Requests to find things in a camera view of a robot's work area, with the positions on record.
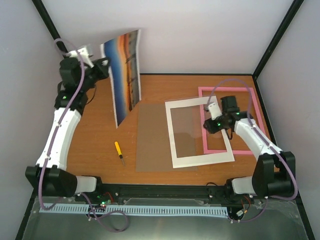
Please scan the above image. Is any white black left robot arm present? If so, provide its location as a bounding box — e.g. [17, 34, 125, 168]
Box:
[25, 57, 111, 202]

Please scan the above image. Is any light blue cable duct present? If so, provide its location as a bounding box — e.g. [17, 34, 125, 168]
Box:
[47, 203, 228, 218]

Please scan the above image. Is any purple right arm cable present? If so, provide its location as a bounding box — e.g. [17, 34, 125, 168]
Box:
[207, 78, 299, 223]

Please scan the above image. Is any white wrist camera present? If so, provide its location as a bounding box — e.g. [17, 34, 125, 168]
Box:
[204, 102, 222, 121]
[66, 44, 94, 69]

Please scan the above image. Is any yellow black flathead screwdriver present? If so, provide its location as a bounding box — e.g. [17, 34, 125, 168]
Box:
[114, 141, 126, 167]

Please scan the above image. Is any black right frame post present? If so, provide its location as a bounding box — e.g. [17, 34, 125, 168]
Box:
[252, 0, 304, 81]

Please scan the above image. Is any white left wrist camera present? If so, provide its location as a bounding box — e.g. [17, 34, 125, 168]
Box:
[66, 44, 94, 69]

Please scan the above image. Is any black left frame post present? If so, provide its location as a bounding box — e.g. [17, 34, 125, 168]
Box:
[31, 0, 81, 79]

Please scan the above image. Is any brown backing board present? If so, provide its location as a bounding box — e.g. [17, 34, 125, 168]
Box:
[135, 103, 198, 173]

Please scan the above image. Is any black frame post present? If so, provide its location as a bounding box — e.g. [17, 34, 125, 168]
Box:
[31, 0, 81, 79]
[252, 0, 304, 81]

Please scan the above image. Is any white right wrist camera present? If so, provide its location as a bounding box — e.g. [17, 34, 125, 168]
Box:
[204, 102, 222, 121]

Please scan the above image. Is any white mat board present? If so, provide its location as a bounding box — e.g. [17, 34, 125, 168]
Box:
[165, 96, 235, 169]

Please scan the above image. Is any black aluminium mounting rail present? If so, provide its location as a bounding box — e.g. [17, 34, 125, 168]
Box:
[34, 182, 300, 203]

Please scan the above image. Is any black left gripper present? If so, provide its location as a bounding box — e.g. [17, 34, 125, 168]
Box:
[79, 57, 111, 92]

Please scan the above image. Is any pink picture frame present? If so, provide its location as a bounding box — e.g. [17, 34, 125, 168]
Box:
[198, 86, 273, 156]

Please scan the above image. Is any sunset photo print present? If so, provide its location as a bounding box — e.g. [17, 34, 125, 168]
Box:
[100, 29, 142, 127]

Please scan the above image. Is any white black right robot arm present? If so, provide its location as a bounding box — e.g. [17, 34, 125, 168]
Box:
[203, 95, 298, 200]

